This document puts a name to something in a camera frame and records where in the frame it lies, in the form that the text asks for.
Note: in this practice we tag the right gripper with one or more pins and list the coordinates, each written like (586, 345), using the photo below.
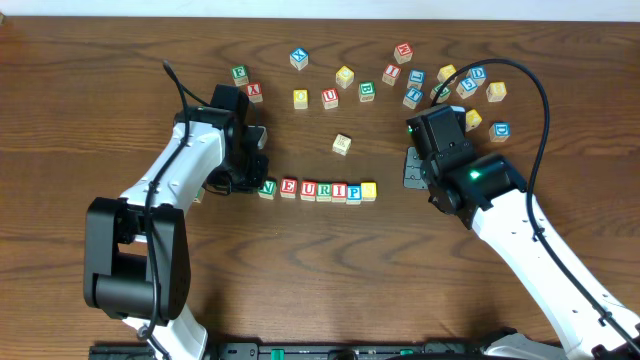
(413, 168)

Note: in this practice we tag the green Z wooden block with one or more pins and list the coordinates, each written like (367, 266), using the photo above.
(440, 93)

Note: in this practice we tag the blue L wooden block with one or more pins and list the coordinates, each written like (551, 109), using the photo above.
(416, 79)

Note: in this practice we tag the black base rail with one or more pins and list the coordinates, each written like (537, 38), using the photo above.
(254, 351)

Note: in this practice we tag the blue T wooden block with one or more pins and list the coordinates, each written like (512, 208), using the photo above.
(412, 97)

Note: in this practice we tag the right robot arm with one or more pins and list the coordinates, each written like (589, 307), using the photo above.
(490, 198)

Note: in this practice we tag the blue X wooden block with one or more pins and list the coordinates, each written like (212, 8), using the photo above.
(299, 58)

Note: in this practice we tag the blue 5 wooden block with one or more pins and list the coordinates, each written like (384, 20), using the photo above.
(466, 87)

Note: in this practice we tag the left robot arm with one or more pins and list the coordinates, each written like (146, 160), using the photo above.
(137, 263)

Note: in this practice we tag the red u block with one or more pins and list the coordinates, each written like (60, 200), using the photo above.
(308, 190)
(330, 98)

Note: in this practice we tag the green J wooden block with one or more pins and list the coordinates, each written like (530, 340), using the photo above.
(200, 196)

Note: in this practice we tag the red E wooden block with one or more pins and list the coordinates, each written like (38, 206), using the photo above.
(288, 188)

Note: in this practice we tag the yellow C wooden block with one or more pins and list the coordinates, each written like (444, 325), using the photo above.
(345, 77)

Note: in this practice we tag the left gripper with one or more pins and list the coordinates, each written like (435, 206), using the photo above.
(245, 176)

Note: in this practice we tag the red M wooden block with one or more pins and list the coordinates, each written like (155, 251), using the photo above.
(403, 53)

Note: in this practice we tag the yellow M wooden block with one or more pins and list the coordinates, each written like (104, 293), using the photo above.
(445, 73)

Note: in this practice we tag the red Y wooden block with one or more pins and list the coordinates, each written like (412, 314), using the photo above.
(254, 92)

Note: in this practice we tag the yellow O wooden block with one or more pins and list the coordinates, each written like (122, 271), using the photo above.
(300, 99)

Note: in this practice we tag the blue d block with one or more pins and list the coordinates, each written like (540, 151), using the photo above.
(499, 132)
(477, 74)

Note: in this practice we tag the green B wooden block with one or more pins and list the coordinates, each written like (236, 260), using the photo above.
(366, 91)

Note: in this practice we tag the green N wooden block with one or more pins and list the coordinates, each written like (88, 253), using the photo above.
(268, 190)

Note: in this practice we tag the plain side yellow block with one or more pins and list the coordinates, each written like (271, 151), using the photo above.
(341, 144)

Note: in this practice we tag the yellow 8 wooden block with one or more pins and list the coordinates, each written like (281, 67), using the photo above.
(496, 91)

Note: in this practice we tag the blue P wooden block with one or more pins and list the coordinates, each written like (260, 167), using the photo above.
(354, 195)

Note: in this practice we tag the blue D block far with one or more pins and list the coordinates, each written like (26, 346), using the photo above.
(477, 74)

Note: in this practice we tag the yellow W wooden block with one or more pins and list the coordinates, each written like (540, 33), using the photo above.
(472, 120)

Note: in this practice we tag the green F wooden block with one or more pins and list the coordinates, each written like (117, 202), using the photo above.
(240, 75)

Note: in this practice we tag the green R wooden block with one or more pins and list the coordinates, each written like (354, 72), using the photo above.
(324, 192)

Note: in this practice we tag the red i block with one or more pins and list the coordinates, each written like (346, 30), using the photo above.
(339, 192)
(391, 74)

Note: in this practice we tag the blue D block near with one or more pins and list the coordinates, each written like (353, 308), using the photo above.
(499, 132)

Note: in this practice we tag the yellow S wooden block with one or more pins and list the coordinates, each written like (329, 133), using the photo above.
(369, 191)

